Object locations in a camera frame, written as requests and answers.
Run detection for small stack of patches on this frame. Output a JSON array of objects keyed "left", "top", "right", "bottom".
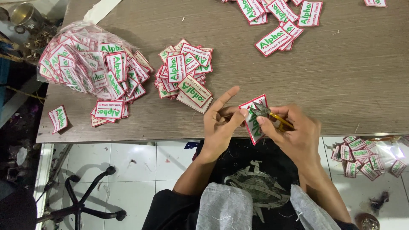
[{"left": 90, "top": 99, "right": 129, "bottom": 128}]

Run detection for dark thread clump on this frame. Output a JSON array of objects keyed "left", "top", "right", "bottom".
[{"left": 369, "top": 191, "right": 390, "bottom": 212}]

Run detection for person's right hand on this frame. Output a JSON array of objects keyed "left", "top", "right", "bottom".
[{"left": 256, "top": 103, "right": 322, "bottom": 167}]

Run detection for metal cup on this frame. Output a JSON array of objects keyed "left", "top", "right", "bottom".
[{"left": 10, "top": 3, "right": 44, "bottom": 33}]

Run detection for grey scarf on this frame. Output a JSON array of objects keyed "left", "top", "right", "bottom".
[{"left": 196, "top": 182, "right": 341, "bottom": 230}]

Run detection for clear bag of patches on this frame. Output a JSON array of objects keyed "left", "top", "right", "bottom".
[{"left": 37, "top": 21, "right": 154, "bottom": 100}]

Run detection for yellow-handled thread snips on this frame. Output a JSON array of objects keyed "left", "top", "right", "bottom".
[{"left": 249, "top": 102, "right": 295, "bottom": 132}]

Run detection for red-edged embroidered patch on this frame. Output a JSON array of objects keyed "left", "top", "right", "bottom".
[{"left": 238, "top": 93, "right": 269, "bottom": 146}]

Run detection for black printed shirt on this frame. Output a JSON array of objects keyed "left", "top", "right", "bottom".
[{"left": 142, "top": 139, "right": 359, "bottom": 230}]

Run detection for scattered spread of patches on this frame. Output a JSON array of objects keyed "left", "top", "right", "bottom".
[{"left": 220, "top": 0, "right": 323, "bottom": 58}]

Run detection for floor heap of patches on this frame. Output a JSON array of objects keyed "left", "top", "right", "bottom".
[{"left": 330, "top": 135, "right": 409, "bottom": 181}]

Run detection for black office chair base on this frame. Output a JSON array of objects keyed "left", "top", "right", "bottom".
[{"left": 36, "top": 166, "right": 128, "bottom": 230}]

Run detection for heap of scrap clutter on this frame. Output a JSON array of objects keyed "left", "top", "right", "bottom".
[{"left": 0, "top": 0, "right": 63, "bottom": 66}]

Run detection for person's left hand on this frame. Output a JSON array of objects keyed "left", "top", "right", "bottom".
[{"left": 200, "top": 86, "right": 249, "bottom": 161}]

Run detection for round metal tin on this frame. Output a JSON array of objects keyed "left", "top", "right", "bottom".
[{"left": 355, "top": 212, "right": 381, "bottom": 230}]

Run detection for large pile of patches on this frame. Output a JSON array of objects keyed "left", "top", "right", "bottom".
[{"left": 155, "top": 38, "right": 214, "bottom": 114}]

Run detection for white cloth strip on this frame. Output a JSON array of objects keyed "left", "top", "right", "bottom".
[{"left": 83, "top": 0, "right": 123, "bottom": 25}]

